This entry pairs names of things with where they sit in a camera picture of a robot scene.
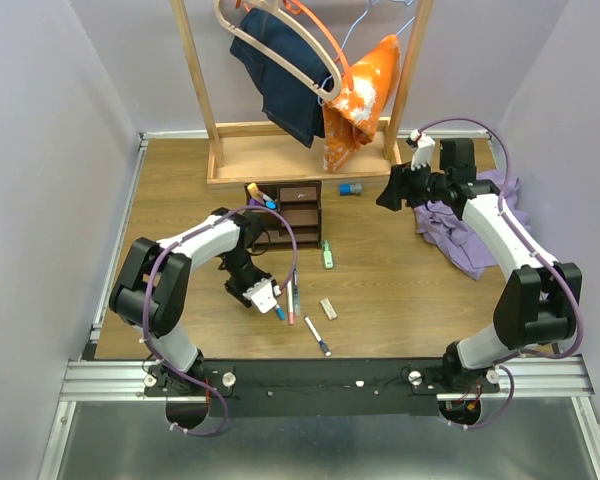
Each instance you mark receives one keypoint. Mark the white pen pink cap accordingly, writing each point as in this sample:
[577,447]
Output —
[290,303]

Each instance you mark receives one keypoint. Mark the white marker black blue cap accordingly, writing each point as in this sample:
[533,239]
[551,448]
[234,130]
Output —
[323,346]

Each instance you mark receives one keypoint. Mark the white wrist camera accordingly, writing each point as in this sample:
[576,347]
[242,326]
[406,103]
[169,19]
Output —
[264,295]
[423,147]

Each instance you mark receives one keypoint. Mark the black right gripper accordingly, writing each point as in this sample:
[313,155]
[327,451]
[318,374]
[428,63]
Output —
[401,176]

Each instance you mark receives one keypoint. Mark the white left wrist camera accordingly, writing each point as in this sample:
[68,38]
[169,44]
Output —
[264,295]

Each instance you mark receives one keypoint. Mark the dark blue jeans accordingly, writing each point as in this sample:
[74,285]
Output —
[285,101]

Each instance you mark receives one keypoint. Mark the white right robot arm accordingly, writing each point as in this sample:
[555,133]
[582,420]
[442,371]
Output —
[540,301]

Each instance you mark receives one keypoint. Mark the pink highlighter orange cap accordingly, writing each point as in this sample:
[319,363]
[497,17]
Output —
[255,192]

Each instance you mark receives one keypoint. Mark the orange white cloth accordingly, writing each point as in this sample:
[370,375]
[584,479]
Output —
[351,120]

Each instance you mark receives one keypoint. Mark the wooden clothes rack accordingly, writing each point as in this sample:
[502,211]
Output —
[245,152]

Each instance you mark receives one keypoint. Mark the blue grey cylinder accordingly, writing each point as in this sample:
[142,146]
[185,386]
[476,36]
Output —
[349,189]

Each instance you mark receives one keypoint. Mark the small green bottle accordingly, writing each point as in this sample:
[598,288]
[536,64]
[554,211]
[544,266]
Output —
[327,255]

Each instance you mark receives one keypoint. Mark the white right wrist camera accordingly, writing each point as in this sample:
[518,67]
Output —
[423,147]

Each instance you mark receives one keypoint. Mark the beige eraser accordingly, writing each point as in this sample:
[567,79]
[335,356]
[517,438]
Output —
[328,309]

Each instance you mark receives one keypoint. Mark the black teal pen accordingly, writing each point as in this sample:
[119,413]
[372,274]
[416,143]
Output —
[295,292]

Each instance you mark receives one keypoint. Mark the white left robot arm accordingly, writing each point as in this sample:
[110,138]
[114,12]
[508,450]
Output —
[150,290]

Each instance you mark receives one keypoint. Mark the purple cloth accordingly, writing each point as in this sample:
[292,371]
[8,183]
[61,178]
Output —
[458,242]

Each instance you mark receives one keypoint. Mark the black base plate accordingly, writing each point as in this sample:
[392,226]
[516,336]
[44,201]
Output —
[321,387]

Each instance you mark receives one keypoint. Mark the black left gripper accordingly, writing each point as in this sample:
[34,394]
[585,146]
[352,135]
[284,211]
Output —
[238,291]

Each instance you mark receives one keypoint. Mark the beige wooden hanger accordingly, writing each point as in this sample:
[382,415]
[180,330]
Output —
[280,38]

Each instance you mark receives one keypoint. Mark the orange plastic hanger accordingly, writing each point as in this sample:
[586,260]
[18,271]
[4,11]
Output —
[285,11]

